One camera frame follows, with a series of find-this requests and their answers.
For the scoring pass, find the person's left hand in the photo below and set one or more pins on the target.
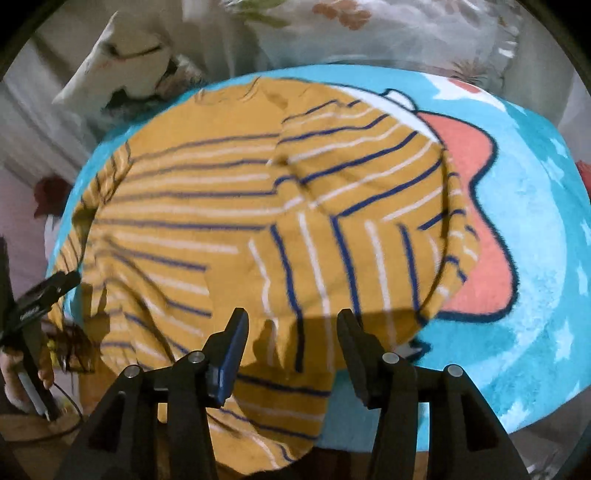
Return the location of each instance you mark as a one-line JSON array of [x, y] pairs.
[[45, 371]]

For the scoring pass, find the yellow striped shirt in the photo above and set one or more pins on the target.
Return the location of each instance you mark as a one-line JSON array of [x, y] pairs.
[[231, 207]]

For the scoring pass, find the red cloth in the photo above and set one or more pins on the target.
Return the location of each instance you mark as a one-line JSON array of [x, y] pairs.
[[51, 196]]

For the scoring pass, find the white leaf print pillow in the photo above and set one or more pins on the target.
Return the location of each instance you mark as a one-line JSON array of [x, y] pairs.
[[346, 27]]

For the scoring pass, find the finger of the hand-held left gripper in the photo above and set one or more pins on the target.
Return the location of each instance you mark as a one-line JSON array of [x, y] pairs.
[[46, 295]]

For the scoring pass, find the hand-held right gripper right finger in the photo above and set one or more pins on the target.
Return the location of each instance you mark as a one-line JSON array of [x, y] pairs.
[[353, 350]]

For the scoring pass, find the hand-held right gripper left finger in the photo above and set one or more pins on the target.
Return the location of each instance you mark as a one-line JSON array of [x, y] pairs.
[[231, 364]]

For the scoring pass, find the blue cartoon star rug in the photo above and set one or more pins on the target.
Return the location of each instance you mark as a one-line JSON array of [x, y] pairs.
[[531, 207]]

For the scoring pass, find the white figure print pillow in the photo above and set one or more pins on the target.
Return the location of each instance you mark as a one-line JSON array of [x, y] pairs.
[[115, 69]]

